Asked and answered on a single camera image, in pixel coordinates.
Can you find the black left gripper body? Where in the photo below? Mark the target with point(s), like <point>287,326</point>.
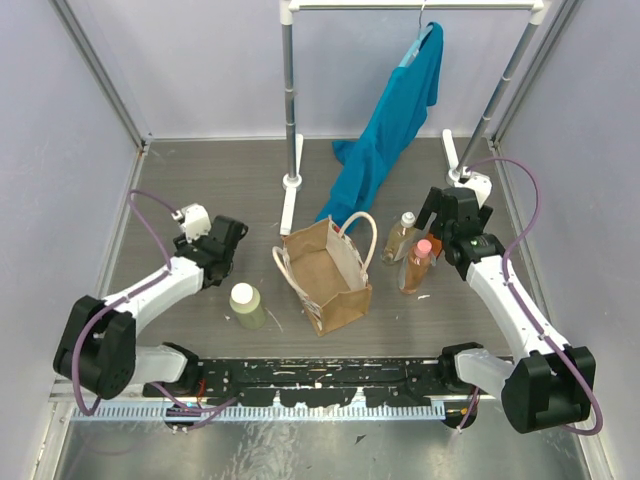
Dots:
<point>228,232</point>

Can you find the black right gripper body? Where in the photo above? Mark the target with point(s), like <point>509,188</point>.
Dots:
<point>484,214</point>

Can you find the dark pump bottle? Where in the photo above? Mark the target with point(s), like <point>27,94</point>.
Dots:
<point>436,245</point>

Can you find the clear amber bottle white cap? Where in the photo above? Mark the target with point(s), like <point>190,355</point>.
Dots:
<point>400,238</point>

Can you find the green bottle white cap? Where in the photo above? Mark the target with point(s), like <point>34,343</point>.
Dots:
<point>245,302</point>

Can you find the pink cap peach bottle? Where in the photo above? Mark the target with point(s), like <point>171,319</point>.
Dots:
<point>414,267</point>

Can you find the teal t-shirt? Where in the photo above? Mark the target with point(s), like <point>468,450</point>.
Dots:
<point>398,116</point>

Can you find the burlap canvas tote bag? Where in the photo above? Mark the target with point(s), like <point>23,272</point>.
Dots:
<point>324,267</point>

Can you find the metal clothes rack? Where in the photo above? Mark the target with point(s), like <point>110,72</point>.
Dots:
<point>292,179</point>

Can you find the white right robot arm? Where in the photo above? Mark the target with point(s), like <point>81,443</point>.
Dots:
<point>547,383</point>

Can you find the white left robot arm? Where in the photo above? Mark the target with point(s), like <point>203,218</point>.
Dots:
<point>98,350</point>

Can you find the light blue clothes hanger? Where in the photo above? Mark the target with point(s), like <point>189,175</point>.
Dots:
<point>413,50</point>

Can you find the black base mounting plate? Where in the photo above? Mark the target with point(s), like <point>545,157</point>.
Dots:
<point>317,382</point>

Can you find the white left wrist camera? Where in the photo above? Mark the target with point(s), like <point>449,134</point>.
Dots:
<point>193,220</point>

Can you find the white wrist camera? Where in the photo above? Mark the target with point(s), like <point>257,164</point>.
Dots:
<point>479,183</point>
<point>193,220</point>

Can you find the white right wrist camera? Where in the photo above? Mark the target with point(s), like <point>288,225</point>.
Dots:
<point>479,183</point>

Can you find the slotted cable duct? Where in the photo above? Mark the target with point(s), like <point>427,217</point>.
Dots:
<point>357,411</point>

